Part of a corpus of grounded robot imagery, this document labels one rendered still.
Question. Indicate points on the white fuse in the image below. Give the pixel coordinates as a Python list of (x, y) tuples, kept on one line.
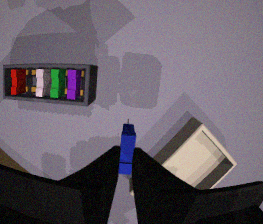
[(43, 81)]

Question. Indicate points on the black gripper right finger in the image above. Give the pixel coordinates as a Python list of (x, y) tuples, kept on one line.
[(162, 198)]

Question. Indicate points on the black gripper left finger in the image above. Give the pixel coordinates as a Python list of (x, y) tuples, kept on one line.
[(85, 197)]

